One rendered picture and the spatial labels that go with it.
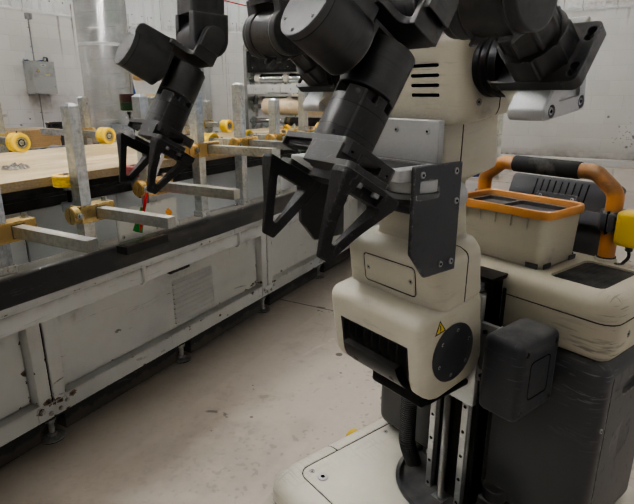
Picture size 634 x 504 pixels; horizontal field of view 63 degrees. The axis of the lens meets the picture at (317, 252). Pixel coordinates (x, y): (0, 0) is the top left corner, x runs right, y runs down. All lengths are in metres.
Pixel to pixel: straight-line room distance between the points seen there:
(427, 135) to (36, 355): 1.48
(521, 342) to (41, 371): 1.50
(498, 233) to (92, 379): 1.50
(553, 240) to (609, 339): 0.21
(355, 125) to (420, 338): 0.44
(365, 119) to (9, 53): 9.57
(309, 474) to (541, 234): 0.75
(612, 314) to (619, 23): 8.99
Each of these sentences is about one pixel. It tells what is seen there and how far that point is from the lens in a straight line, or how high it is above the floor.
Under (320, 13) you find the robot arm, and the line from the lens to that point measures 0.44.
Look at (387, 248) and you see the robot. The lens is 0.88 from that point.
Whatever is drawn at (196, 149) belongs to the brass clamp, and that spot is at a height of 0.95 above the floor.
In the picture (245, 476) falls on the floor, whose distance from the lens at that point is 1.77.
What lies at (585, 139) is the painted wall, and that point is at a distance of 9.84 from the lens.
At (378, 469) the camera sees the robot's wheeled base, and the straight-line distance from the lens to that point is 1.35.
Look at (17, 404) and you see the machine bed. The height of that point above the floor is 0.19.
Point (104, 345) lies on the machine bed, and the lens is 2.11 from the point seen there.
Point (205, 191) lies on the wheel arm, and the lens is 1.66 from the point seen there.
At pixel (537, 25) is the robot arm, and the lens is 0.63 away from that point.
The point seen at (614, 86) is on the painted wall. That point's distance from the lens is 9.81.
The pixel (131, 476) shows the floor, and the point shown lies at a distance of 1.85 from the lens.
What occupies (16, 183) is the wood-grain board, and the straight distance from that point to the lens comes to 1.70.
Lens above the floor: 1.14
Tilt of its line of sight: 17 degrees down
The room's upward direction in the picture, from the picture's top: straight up
